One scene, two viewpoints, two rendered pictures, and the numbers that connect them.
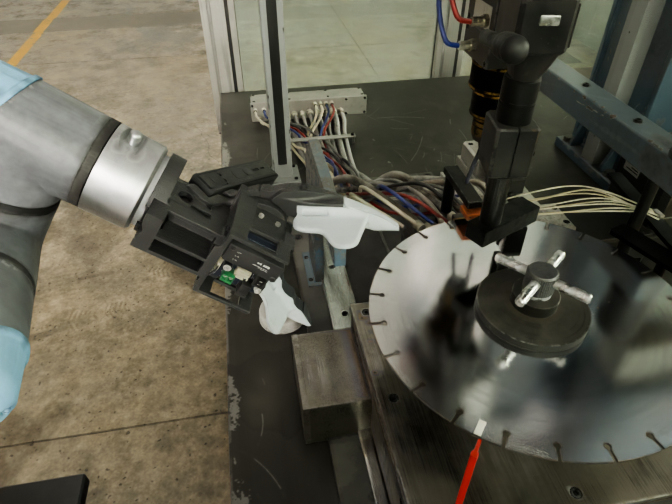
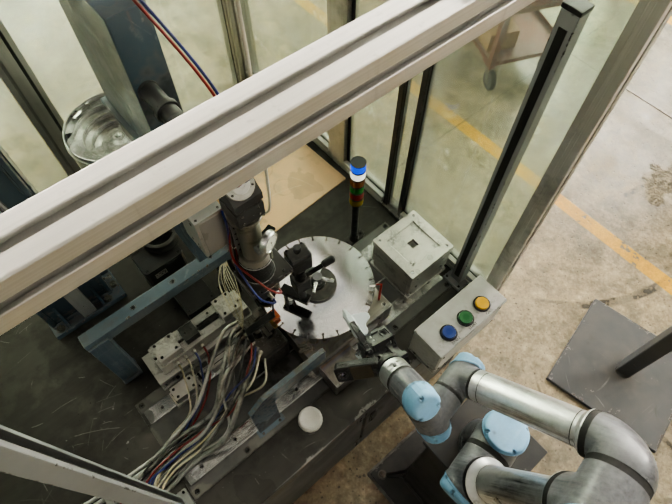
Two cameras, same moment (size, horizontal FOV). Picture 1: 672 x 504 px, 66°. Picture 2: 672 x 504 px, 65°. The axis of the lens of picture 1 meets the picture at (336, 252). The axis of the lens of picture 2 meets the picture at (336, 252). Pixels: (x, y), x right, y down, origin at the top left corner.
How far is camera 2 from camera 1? 1.26 m
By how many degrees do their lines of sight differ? 70
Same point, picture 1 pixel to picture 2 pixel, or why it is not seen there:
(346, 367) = (340, 358)
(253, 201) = (372, 342)
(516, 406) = (359, 279)
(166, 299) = not seen: outside the picture
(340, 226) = (360, 319)
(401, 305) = (338, 322)
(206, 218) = (389, 348)
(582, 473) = not seen: hidden behind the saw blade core
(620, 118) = (209, 262)
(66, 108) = (408, 374)
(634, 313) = not seen: hidden behind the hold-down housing
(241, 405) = (364, 404)
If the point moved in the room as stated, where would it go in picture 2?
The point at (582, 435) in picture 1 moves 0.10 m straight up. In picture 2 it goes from (359, 263) to (361, 245)
